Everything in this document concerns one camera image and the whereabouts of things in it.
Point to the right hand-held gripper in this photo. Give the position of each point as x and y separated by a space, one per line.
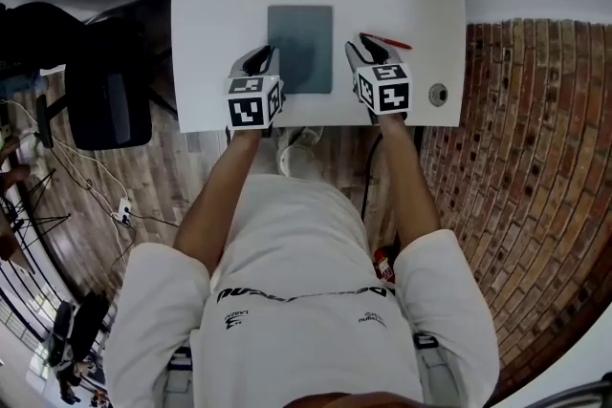
392 95

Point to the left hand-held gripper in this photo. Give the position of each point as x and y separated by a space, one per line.
246 110

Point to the red pen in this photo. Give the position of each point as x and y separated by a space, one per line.
389 42

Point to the grey notebook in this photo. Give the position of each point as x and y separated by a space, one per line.
299 38

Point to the person's left forearm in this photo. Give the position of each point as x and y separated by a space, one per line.
220 196

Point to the person's right forearm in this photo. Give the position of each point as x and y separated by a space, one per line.
411 186

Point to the black office chair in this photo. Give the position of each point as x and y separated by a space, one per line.
105 105

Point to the person's white printed shirt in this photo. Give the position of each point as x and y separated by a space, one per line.
296 243

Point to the white power strip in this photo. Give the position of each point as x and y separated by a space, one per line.
122 211

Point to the red fire extinguisher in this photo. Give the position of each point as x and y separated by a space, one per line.
384 264

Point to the black tripod stand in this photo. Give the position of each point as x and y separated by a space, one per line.
43 219

